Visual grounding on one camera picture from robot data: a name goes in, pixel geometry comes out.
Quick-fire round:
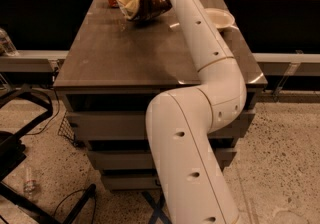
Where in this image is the brown chip bag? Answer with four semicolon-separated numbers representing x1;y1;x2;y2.
116;0;172;22

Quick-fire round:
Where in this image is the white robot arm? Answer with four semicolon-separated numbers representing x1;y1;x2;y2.
146;0;247;224

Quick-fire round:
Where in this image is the white bowl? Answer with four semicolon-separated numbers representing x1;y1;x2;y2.
205;8;235;31

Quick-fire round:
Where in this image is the grey drawer cabinet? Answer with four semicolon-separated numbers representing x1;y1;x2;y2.
53;0;268;192

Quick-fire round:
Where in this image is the top drawer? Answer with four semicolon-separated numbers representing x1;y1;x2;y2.
67;110;256;141

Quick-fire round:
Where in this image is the middle drawer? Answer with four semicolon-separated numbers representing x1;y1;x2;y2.
87;148;236;170

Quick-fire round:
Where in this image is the blue tape cross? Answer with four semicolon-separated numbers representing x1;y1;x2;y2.
142;191;172;224

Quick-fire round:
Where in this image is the clear plastic bottle on floor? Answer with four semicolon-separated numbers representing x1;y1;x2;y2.
23;167;37;199

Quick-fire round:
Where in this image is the wire basket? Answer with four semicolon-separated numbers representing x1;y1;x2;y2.
58;114;76;146

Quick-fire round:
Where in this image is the black chair frame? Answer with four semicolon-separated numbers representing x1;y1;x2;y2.
0;84;96;224

